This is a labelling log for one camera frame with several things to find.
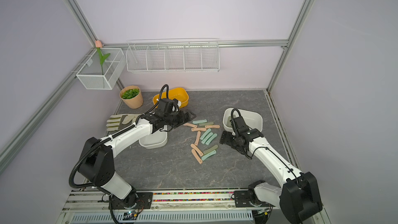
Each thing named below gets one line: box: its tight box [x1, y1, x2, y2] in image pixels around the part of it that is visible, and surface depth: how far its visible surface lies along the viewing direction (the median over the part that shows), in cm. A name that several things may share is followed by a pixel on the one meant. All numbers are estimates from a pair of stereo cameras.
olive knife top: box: [199, 121, 215, 126], surface depth 104 cm
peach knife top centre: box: [191, 127, 207, 132], surface depth 101 cm
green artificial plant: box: [121, 88, 140, 100], surface depth 105 cm
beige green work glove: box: [106, 113, 143, 132], surface depth 104 cm
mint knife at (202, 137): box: [200, 128, 212, 140], surface depth 98 cm
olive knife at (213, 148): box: [203, 144, 219, 154], surface depth 92 cm
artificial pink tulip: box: [95, 39, 111, 76], surface depth 93 cm
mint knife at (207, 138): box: [201, 131, 213, 145], surface depth 96 cm
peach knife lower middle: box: [190, 143, 204, 157], surface depth 91 cm
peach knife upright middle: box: [194, 130, 202, 146], surface depth 96 cm
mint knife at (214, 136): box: [205, 133, 218, 146], surface depth 96 cm
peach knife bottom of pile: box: [191, 148, 203, 165], surface depth 89 cm
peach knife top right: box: [204, 124, 221, 129], surface depth 101 cm
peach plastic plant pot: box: [119, 85, 144, 109], surface depth 107 cm
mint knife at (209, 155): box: [201, 149, 217, 161], surface depth 89 cm
